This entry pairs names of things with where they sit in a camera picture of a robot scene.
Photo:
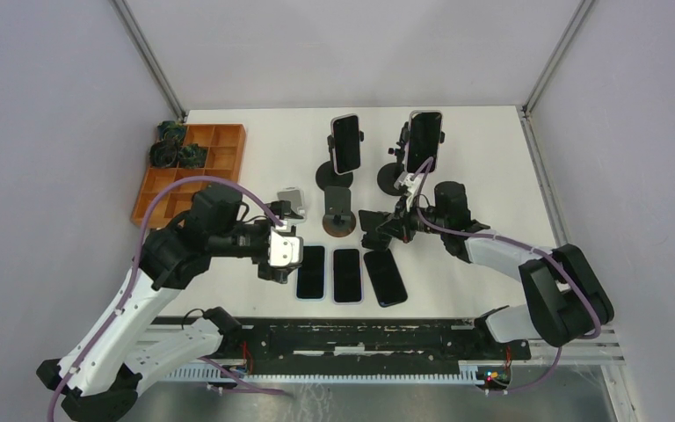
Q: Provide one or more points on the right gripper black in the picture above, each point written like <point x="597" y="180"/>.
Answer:
<point x="402" y="218"/>

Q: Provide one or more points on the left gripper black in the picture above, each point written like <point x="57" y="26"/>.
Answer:
<point x="279" y="272"/>

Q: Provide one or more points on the black folding phone stand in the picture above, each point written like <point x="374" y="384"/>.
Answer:
<point x="374" y="238"/>

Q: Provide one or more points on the light blue cased phone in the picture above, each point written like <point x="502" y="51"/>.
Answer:
<point x="310" y="282"/>

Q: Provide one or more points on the brown round base stand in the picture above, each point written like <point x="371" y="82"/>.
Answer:
<point x="339" y="219"/>

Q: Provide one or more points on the lilac cased phone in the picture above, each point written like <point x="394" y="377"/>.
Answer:
<point x="347" y="276"/>

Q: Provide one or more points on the black phone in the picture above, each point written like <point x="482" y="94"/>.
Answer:
<point x="386" y="280"/>

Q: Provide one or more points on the silver white phone stand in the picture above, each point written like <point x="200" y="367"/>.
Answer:
<point x="295" y="197"/>

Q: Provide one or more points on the white cased phone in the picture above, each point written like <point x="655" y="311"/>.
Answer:
<point x="346" y="140"/>
<point x="425" y="136"/>

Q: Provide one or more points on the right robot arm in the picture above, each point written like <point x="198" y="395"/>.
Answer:
<point x="564" y="297"/>

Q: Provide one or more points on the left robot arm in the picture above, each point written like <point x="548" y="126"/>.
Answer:
<point x="104" y="375"/>

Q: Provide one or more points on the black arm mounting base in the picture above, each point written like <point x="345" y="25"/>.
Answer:
<point x="319" y="346"/>

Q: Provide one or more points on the orange compartment tray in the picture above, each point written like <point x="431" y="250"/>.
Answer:
<point x="207" y="150"/>

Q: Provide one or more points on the green bundle at corner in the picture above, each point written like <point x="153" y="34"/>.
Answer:
<point x="171" y="131"/>

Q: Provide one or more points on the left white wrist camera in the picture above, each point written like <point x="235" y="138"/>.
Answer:
<point x="285" y="248"/>

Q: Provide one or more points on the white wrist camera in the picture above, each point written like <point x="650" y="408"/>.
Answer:
<point x="409" y="185"/>
<point x="285" y="248"/>

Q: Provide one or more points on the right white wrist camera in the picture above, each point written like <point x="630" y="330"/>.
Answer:
<point x="409" y="185"/>

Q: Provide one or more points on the white slotted cable duct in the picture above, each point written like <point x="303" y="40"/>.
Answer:
<point x="202" y="372"/>

